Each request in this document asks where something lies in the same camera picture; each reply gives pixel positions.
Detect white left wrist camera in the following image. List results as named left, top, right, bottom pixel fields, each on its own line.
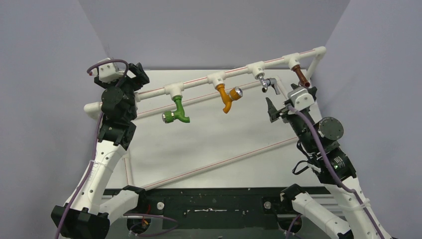
left=87, top=58, right=127, bottom=83

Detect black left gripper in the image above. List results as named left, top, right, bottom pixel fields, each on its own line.
left=99, top=65, right=150, bottom=121

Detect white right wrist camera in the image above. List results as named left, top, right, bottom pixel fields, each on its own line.
left=288, top=93, right=315, bottom=110

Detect orange plastic faucet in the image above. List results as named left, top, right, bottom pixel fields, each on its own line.
left=215, top=84, right=243, bottom=114

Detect brown plastic faucet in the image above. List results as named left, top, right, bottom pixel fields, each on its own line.
left=291, top=65, right=311, bottom=88

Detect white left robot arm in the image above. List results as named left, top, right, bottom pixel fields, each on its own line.
left=51, top=59, right=149, bottom=239

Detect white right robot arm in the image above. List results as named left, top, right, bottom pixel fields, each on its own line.
left=266, top=85, right=391, bottom=239

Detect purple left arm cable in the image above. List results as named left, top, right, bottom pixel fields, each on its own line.
left=54, top=58, right=180, bottom=239

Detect white pvc pipe frame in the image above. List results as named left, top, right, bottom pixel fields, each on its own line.
left=82, top=46, right=327, bottom=192

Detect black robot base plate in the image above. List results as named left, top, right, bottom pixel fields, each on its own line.
left=102, top=186, right=333, bottom=231

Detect green plastic faucet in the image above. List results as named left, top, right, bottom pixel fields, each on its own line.
left=162, top=95, right=191, bottom=123

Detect chrome metal faucet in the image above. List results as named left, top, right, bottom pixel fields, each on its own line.
left=256, top=74, right=281, bottom=95

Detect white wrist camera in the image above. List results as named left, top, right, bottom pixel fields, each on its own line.
left=87, top=58, right=127, bottom=83
left=288, top=93, right=315, bottom=110

